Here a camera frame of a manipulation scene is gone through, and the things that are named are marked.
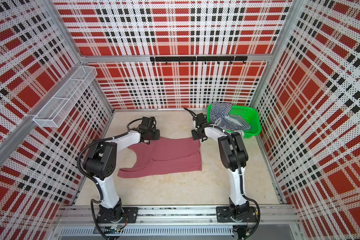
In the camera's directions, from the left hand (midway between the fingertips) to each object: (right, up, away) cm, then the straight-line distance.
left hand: (157, 136), depth 100 cm
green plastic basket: (+70, +15, +14) cm, 73 cm away
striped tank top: (+45, +16, +15) cm, 50 cm away
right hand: (+27, +1, +2) cm, 27 cm away
